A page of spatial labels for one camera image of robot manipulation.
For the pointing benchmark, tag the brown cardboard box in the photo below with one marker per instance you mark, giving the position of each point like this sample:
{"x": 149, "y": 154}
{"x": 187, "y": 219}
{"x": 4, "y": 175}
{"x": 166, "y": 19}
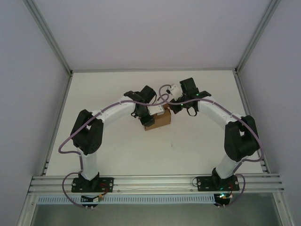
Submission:
{"x": 162, "y": 121}

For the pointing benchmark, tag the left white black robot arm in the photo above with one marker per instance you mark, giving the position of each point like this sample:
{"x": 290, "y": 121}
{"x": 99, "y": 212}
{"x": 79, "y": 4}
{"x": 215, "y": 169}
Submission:
{"x": 117, "y": 113}

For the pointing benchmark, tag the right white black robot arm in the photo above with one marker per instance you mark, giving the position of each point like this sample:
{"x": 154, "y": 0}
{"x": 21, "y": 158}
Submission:
{"x": 216, "y": 113}

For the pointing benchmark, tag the grey metal lower panel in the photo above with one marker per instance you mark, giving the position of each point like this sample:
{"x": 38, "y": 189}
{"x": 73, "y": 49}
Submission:
{"x": 152, "y": 215}

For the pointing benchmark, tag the small connector board green light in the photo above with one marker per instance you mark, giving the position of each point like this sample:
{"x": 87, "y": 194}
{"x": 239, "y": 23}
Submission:
{"x": 223, "y": 196}

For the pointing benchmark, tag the aluminium table rear rail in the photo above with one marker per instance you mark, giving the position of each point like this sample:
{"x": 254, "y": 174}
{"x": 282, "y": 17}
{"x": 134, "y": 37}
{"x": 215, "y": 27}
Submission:
{"x": 152, "y": 70}

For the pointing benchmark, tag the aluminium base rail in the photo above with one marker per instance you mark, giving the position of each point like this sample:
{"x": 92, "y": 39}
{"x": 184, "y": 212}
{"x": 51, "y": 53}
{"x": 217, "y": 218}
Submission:
{"x": 152, "y": 181}

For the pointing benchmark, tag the aluminium table side rail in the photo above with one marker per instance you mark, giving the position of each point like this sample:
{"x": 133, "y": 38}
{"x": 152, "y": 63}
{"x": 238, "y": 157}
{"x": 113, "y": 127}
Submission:
{"x": 251, "y": 106}
{"x": 58, "y": 106}

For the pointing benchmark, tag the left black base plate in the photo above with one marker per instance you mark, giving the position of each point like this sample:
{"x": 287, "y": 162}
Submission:
{"x": 107, "y": 183}

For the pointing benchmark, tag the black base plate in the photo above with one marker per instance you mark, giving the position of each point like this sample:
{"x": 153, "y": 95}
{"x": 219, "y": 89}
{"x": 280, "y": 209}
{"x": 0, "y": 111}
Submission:
{"x": 107, "y": 183}
{"x": 204, "y": 183}

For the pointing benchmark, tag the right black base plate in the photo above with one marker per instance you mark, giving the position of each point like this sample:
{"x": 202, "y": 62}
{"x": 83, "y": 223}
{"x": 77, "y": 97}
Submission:
{"x": 204, "y": 183}

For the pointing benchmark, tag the aluminium frame post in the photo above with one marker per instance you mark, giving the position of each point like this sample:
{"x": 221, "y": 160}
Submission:
{"x": 256, "y": 35}
{"x": 49, "y": 37}

